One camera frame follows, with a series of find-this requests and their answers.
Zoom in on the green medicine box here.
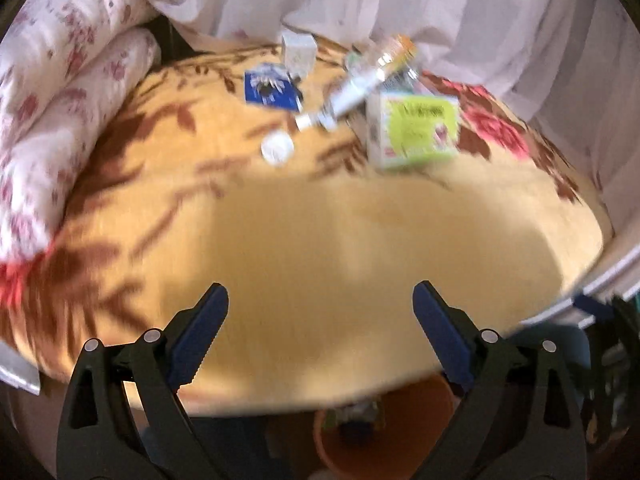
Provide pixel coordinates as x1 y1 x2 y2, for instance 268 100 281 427
366 90 460 170

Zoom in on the white squeeze tube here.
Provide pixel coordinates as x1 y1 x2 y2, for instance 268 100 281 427
294 35 418 131

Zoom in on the green plastic wrapper bag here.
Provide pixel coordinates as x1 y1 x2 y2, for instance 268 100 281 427
343 49 433 96

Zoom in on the small white cube box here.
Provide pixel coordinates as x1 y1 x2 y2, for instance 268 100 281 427
281 30 318 78

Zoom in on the orange trash bin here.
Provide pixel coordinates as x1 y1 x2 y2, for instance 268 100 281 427
314 374 457 479

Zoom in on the yellow floral fleece blanket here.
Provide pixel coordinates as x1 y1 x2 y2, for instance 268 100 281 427
1 48 613 414

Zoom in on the white bottle cap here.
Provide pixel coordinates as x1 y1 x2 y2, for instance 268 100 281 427
260 130 295 166

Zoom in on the torn blue milk carton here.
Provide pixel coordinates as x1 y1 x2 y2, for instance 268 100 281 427
243 63 303 112

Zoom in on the white sheer floral curtain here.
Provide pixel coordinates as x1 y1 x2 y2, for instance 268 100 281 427
149 0 639 221

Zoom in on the folded floral quilt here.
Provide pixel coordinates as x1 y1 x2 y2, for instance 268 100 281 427
0 0 163 264

